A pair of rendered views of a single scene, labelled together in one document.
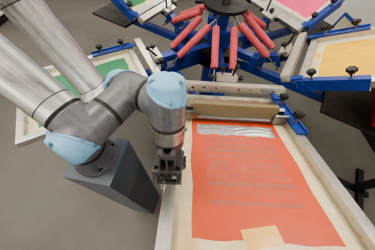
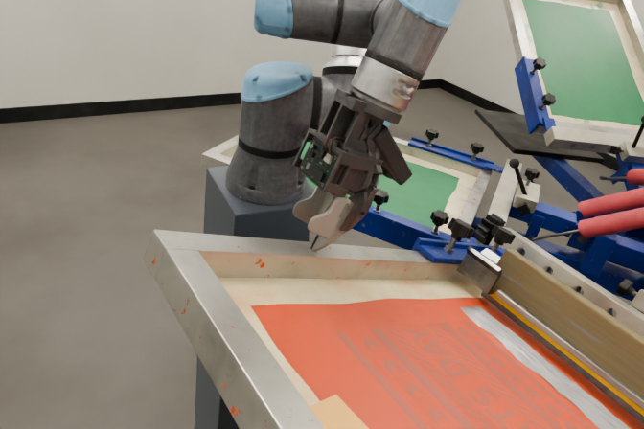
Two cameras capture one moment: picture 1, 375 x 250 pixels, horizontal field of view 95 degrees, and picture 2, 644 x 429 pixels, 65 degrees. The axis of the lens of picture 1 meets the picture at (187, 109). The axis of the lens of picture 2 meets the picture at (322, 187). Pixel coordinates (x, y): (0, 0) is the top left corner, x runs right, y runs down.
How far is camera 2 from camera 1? 49 cm
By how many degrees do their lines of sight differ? 45
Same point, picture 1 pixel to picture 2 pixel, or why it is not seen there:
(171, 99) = not seen: outside the picture
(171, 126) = (387, 42)
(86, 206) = (148, 398)
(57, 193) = (144, 333)
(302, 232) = not seen: outside the picture
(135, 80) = not seen: outside the picture
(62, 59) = not seen: outside the picture
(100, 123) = not seen: outside the picture
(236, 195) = (404, 388)
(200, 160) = (406, 314)
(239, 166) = (481, 395)
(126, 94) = not seen: outside the picture
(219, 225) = (310, 351)
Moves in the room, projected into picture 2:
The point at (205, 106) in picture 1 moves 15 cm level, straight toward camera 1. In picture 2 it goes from (528, 273) to (457, 288)
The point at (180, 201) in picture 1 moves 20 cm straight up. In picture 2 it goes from (295, 285) to (319, 143)
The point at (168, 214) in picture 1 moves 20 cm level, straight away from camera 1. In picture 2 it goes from (262, 247) to (304, 177)
